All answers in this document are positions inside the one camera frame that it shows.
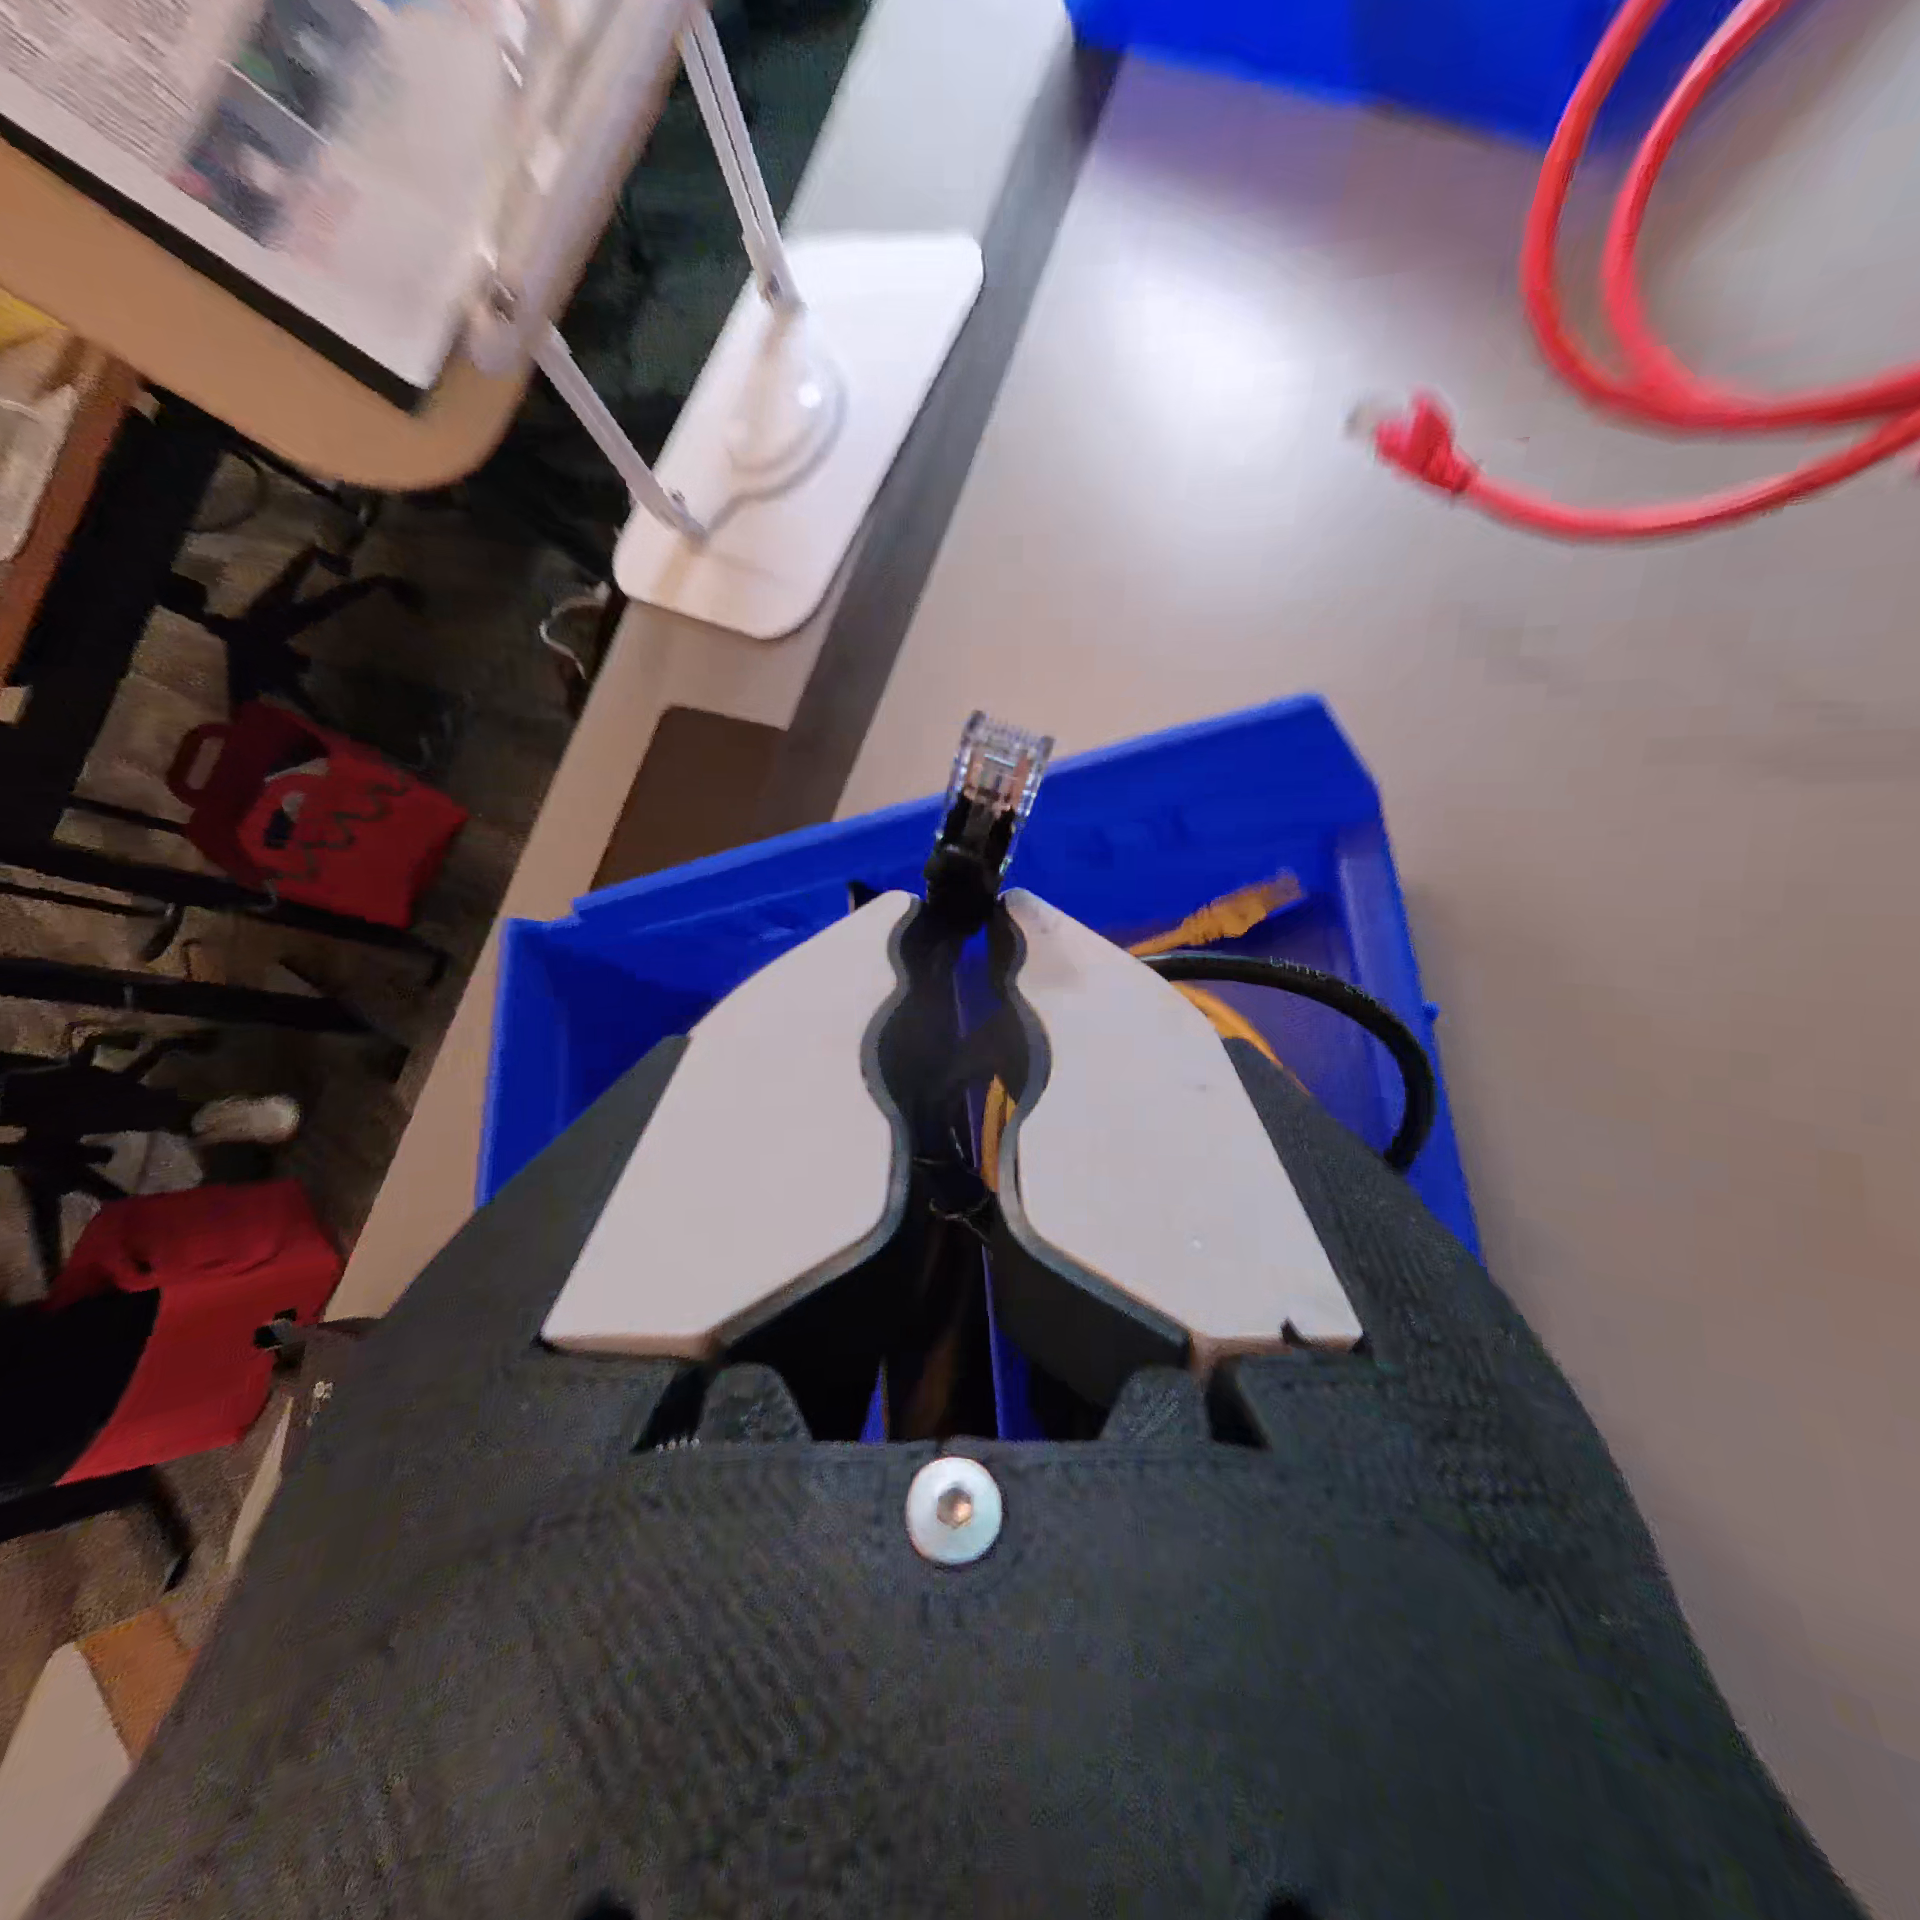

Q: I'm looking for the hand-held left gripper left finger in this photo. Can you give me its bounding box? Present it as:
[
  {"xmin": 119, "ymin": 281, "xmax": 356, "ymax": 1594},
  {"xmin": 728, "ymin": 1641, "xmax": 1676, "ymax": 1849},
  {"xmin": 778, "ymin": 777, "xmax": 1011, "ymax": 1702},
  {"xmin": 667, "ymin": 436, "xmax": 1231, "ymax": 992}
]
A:
[{"xmin": 539, "ymin": 890, "xmax": 922, "ymax": 1368}]

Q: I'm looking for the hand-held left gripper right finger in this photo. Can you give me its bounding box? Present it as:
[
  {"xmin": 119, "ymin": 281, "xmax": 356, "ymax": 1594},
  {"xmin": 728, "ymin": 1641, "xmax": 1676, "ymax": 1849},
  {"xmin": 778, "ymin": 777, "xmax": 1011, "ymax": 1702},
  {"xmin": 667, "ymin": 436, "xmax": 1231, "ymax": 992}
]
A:
[{"xmin": 989, "ymin": 882, "xmax": 1367, "ymax": 1371}]

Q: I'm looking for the black ethernet cable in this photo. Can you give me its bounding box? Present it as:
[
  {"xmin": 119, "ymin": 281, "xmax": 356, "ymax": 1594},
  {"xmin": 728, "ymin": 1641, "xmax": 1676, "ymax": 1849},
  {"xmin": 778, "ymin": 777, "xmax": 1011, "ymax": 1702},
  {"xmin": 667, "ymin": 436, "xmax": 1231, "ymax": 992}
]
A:
[{"xmin": 863, "ymin": 713, "xmax": 1438, "ymax": 1446}]

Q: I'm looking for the blue plastic bin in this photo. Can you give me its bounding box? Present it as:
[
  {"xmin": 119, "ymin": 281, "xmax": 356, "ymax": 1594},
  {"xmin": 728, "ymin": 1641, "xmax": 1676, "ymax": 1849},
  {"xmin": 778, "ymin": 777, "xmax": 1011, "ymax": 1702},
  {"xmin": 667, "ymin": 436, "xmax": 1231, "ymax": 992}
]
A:
[
  {"xmin": 477, "ymin": 694, "xmax": 1486, "ymax": 1441},
  {"xmin": 1062, "ymin": 0, "xmax": 1743, "ymax": 143}
]

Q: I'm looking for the red and black bag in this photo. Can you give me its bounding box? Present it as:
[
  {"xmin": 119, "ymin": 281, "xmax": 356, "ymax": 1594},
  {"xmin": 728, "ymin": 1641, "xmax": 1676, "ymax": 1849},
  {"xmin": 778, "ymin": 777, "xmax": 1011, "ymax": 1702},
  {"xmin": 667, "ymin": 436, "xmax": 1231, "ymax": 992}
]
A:
[{"xmin": 0, "ymin": 1175, "xmax": 344, "ymax": 1490}]

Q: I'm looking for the white stand base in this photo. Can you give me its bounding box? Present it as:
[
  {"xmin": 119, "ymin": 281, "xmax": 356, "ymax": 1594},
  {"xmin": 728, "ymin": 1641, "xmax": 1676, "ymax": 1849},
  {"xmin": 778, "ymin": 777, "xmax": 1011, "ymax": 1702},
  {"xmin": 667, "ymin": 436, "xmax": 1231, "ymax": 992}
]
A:
[{"xmin": 614, "ymin": 230, "xmax": 988, "ymax": 643}]

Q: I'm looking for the beige table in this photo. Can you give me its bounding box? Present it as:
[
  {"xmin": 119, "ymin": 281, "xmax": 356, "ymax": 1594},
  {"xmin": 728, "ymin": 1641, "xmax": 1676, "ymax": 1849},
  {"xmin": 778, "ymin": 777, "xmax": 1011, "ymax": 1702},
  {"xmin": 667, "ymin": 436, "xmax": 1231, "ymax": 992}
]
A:
[{"xmin": 0, "ymin": 134, "xmax": 542, "ymax": 495}]

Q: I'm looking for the printed paper board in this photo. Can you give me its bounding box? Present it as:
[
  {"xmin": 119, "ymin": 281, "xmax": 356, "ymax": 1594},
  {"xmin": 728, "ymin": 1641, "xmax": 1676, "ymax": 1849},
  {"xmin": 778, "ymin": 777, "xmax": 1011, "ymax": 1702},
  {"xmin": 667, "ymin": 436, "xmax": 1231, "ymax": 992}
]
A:
[{"xmin": 0, "ymin": 0, "xmax": 697, "ymax": 411}]

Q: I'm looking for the yellow cable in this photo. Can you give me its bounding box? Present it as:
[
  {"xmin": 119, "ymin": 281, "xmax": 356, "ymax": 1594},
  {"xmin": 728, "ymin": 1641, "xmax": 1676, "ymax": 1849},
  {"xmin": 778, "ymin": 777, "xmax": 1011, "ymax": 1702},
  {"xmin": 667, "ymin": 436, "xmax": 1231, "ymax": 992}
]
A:
[{"xmin": 982, "ymin": 869, "xmax": 1306, "ymax": 1200}]

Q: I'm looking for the red bag with handle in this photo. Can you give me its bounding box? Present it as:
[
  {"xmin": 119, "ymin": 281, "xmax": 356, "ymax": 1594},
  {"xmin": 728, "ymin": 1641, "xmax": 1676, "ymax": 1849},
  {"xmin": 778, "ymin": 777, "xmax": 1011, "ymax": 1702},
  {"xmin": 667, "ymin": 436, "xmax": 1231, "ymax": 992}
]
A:
[{"xmin": 164, "ymin": 700, "xmax": 470, "ymax": 934}]

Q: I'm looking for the red ethernet cable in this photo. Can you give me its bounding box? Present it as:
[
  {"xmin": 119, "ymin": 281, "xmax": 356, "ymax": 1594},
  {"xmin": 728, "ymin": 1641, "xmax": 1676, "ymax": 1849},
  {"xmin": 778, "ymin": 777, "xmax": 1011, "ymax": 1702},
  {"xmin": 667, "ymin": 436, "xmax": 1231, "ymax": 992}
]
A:
[{"xmin": 1347, "ymin": 0, "xmax": 1920, "ymax": 540}]

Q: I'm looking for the black metal frame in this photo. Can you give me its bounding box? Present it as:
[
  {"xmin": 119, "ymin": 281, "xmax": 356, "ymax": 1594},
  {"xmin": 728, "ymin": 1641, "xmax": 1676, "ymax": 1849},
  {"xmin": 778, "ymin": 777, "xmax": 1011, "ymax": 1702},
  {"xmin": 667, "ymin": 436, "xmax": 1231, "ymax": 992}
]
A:
[{"xmin": 0, "ymin": 375, "xmax": 453, "ymax": 1049}]

